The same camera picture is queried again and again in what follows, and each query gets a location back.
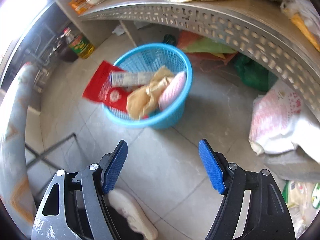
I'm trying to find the red snack pouch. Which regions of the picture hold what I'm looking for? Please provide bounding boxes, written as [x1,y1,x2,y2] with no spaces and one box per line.
[82,60,130,112]

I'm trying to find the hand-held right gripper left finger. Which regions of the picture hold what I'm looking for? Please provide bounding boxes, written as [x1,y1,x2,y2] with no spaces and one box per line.
[31,140,129,240]

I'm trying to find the blue plastic basket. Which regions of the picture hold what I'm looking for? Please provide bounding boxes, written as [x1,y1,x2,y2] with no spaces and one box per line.
[102,43,193,130]

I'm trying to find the fruit print tablecloth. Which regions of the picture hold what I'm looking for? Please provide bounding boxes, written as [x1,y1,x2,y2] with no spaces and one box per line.
[0,64,38,228]

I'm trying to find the pink scrub sponge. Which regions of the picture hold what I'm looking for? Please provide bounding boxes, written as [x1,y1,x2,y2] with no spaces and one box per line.
[158,71,187,110]

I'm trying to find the cooking oil bottle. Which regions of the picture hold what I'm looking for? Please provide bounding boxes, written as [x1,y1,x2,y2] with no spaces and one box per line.
[64,27,95,59]

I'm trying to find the orange seasoning packets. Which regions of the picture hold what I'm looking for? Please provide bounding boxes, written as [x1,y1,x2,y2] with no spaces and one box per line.
[69,0,88,14]

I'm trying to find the beige plastic bag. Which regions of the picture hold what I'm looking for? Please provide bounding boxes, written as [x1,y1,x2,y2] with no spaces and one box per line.
[126,65,175,120]

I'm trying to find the pink and white sack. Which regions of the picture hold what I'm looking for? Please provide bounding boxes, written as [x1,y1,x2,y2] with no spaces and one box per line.
[249,79,320,155]

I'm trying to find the small white carton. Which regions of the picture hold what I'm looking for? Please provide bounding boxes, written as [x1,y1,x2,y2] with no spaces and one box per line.
[110,70,153,87]

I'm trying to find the printed rice bag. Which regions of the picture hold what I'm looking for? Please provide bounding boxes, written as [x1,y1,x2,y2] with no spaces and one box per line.
[282,180,320,240]

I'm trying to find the pink and white slipper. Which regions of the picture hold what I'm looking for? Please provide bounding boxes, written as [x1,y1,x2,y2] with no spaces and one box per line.
[107,189,159,240]

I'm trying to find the dark sauce bottle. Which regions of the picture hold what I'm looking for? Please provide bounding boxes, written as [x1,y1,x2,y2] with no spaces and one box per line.
[56,36,79,62]

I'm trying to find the perforated metal shelf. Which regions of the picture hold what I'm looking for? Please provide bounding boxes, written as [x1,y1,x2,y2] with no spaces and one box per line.
[55,0,320,120]

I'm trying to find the green plastic bag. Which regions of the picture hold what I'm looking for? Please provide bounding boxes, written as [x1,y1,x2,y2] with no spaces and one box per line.
[234,54,279,92]

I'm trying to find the clear plastic bag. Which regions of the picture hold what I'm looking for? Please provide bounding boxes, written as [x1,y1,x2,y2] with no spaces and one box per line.
[280,0,320,53]

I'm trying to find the orange and green sack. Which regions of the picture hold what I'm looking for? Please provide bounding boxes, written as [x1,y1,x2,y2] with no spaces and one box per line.
[176,30,238,67]

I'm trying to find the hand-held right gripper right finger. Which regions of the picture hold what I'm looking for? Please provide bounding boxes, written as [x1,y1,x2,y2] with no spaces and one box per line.
[198,139,297,240]

